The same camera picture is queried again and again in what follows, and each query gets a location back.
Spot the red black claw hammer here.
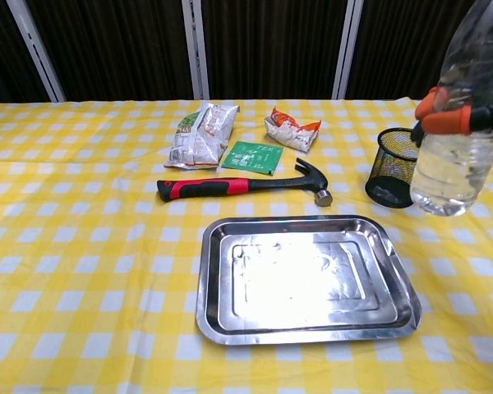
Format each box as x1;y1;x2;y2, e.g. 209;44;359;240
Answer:
156;157;334;208

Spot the transparent plastic water bottle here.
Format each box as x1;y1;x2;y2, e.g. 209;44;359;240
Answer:
409;0;493;218

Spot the green tea sachet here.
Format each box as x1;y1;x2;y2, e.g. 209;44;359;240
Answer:
221;140;284;176

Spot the stainless steel rectangular tray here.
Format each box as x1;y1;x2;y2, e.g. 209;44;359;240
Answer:
195;214;422;346

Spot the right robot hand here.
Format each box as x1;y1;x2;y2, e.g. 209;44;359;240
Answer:
410;86;493;147

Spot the yellow white checked tablecloth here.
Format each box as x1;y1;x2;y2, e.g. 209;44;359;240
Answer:
0;96;493;394

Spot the white partition post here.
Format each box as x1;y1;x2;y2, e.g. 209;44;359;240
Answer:
331;0;365;100
5;0;67;103
181;0;211;100

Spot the orange white crumpled snack bag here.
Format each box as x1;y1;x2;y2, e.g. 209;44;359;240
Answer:
263;107;323;153

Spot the black mesh pen holder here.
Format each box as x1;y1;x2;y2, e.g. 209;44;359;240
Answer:
364;126;421;209

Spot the silver green snack bag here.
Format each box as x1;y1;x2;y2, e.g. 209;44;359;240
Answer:
164;102;242;171

